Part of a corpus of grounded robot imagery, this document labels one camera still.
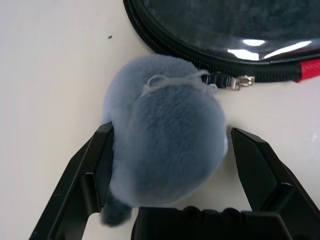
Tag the pale grey plush toy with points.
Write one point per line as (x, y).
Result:
(170, 140)

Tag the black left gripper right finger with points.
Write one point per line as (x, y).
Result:
(265, 175)

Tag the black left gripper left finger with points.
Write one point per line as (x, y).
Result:
(82, 175)

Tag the red black paddle case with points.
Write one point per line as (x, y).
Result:
(275, 73)

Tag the silver zipper pull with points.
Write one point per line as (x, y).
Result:
(240, 81)

